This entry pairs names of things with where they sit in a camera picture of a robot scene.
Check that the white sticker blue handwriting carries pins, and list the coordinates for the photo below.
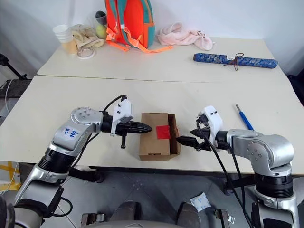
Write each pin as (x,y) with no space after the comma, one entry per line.
(70,133)

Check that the pink fluffy towel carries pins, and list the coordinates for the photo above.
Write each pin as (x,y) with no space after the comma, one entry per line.
(178,35)

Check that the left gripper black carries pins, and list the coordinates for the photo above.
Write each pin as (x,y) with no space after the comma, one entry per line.
(123,129)

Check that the white packet with blue print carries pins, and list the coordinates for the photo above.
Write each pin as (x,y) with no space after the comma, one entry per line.
(200,202)

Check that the red tape patch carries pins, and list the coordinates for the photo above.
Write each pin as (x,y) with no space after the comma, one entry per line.
(162,131)

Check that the black mat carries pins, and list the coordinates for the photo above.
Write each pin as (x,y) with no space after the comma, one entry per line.
(19,88)

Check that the brown cardboard box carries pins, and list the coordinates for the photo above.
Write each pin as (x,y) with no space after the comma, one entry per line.
(154,147)

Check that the dark rounded shape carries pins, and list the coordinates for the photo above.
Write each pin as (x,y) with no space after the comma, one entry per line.
(188,211)
(126,211)

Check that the black furniture piece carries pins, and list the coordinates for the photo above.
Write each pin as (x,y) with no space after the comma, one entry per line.
(297,90)

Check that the dark egg-shaped object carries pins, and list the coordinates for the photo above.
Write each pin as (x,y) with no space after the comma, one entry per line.
(101,17)

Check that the black stand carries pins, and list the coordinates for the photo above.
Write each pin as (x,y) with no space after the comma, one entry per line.
(9,67)

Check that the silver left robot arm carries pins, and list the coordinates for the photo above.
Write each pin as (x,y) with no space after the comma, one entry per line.
(64,145)

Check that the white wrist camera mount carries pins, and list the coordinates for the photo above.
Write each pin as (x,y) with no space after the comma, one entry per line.
(213,118)
(123,109)

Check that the white paper cup stack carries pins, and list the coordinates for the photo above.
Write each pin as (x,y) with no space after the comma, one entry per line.
(63,32)

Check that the orange teal backpack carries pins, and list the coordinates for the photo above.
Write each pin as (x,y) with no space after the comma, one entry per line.
(130,21)

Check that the tan paper cup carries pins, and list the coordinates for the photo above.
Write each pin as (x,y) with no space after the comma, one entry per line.
(69,48)

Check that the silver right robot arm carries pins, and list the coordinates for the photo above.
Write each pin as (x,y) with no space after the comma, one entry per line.
(268,152)

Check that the white tape roll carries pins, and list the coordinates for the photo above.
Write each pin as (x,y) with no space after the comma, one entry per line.
(86,57)

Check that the beige cloth bag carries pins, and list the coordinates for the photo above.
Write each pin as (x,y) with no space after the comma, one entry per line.
(86,36)

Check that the grey metal bracket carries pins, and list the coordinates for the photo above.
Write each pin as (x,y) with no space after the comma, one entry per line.
(91,218)
(224,216)

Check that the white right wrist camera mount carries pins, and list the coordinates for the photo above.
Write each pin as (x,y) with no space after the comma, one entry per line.
(213,118)

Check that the yellow-green tennis ball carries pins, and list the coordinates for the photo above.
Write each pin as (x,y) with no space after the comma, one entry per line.
(101,32)

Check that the blue patterned folded umbrella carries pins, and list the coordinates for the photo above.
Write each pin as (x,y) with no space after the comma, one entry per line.
(211,58)

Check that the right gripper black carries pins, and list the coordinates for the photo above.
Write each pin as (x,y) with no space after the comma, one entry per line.
(205,140)

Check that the blue-handled tool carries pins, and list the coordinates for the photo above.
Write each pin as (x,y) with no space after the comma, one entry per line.
(245,120)

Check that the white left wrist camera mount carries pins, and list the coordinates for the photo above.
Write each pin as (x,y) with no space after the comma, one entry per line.
(123,109)

